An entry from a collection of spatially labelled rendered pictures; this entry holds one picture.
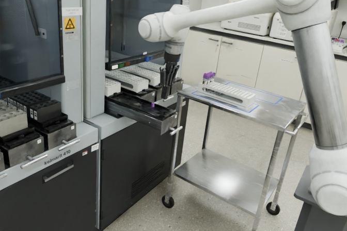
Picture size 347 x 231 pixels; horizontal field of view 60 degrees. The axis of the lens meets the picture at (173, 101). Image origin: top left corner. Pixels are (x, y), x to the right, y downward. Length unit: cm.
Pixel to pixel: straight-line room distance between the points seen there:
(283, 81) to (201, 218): 199
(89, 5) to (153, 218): 132
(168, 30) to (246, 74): 255
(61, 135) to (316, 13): 99
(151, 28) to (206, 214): 135
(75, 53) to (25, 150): 43
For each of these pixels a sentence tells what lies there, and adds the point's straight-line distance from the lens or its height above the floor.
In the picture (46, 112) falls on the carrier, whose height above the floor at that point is 86.
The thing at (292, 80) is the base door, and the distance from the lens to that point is 352.
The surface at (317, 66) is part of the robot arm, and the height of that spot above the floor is 121.
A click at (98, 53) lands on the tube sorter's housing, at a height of 105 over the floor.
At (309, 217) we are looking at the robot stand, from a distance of 136.
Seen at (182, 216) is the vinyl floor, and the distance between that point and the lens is 207.
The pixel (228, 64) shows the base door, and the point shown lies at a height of 50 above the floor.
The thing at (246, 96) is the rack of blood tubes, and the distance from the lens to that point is 158.
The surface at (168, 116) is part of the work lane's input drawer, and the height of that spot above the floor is 81.
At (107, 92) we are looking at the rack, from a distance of 155.
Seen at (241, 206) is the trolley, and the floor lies 28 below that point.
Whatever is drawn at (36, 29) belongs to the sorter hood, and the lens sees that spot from 119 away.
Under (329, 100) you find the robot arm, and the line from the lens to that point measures 99.
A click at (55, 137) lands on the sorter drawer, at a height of 78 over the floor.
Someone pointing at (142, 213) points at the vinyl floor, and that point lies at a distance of 206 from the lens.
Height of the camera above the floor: 140
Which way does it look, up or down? 22 degrees down
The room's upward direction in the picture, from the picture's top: 6 degrees clockwise
